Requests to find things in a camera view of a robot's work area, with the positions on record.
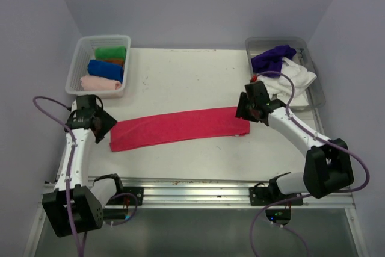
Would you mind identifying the pink red towel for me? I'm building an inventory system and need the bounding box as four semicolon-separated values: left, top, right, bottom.
109;107;250;152

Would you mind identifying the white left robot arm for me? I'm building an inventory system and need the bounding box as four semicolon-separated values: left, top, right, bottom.
42;94;125;237

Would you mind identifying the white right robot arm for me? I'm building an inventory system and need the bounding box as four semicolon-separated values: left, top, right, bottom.
235;81;354;205

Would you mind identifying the light pink rolled towel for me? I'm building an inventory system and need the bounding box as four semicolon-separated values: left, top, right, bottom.
80;75;122;91

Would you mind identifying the white towel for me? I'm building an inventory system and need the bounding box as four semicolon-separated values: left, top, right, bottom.
259;57;316;108

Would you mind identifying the purple towel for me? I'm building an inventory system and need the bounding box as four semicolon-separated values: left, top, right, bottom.
251;45;297;78

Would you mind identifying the blue rolled towel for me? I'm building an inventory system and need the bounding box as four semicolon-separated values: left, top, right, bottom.
87;60;123;83

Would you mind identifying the clear plastic bin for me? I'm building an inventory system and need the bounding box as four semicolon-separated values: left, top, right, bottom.
245;37;325;111

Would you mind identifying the orange rolled towel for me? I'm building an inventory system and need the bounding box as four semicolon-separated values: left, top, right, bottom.
104;58;125;67

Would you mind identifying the white plastic basket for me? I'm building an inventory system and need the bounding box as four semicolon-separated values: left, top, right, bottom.
65;35;131;99

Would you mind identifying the green rolled towel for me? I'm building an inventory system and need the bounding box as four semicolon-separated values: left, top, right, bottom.
94;46;127;60

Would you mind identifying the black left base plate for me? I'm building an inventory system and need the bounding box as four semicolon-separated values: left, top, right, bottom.
107;186;144;206

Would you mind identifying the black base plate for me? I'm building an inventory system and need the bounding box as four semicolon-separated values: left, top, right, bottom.
107;186;144;206
248;182;297;206

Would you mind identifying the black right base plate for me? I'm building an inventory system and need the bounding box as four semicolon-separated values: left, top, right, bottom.
248;182;297;206

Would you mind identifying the aluminium mounting rail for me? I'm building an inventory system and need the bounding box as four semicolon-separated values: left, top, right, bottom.
38;178;356;208

